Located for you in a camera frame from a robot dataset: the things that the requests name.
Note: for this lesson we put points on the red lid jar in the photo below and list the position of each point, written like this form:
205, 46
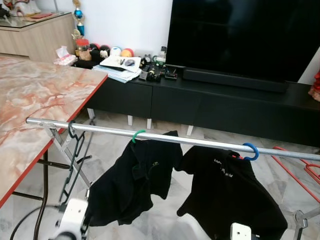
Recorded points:
82, 50

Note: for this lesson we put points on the black shirt white print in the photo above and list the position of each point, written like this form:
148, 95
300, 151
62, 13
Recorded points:
225, 195

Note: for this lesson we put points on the orange ball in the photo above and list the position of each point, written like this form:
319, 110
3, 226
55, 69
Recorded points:
128, 52

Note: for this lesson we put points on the stack of papers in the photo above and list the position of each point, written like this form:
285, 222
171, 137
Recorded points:
117, 70

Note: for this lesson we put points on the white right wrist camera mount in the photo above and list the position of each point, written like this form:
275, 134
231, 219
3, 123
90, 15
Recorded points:
241, 232

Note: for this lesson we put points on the black camera gadget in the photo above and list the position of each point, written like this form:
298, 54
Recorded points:
152, 72

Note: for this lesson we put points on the blue plastic hanger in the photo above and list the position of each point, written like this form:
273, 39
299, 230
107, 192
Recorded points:
257, 151

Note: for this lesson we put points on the blue gold trophy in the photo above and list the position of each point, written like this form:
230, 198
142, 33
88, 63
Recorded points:
78, 14

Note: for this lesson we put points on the black shirt green print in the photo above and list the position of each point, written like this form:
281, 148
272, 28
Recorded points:
130, 175

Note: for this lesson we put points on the marble top folding table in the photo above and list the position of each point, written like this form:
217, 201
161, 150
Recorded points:
35, 95

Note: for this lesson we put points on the red hanger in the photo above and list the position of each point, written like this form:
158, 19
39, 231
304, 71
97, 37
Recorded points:
296, 174

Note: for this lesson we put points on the black soundbar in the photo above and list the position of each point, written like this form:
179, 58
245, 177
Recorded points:
235, 80

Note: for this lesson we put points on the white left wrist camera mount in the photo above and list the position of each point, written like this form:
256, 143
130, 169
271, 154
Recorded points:
74, 215

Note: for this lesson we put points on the white blue ball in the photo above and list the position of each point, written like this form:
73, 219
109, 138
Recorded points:
115, 51

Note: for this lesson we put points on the wooden sideboard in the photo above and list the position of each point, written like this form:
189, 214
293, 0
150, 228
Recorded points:
40, 42

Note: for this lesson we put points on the white ceramic figurine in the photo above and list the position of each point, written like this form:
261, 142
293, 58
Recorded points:
27, 7

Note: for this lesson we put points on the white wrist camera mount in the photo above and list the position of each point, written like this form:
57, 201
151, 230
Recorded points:
74, 215
241, 232

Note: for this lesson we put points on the silver clothes rack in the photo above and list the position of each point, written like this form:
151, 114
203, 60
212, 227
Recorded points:
105, 130

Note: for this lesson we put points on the clear bottle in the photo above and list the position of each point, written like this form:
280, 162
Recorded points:
162, 55

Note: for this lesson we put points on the black television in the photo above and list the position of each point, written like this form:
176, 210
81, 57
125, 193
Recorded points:
235, 35

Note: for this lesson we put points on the green hanger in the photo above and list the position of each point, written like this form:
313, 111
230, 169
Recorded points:
136, 133

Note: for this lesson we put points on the white tissue pack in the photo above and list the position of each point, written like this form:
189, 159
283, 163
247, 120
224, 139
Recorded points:
65, 59

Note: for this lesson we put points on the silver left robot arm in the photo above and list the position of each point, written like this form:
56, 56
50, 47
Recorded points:
62, 237

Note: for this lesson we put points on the red tray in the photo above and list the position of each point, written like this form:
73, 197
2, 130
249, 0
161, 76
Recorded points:
40, 15

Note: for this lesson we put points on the red black round toy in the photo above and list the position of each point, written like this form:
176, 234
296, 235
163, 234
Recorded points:
94, 49

